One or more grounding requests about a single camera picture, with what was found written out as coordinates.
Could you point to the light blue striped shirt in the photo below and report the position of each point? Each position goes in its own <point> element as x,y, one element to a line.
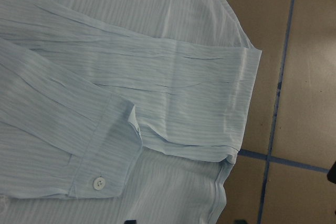
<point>116,111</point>

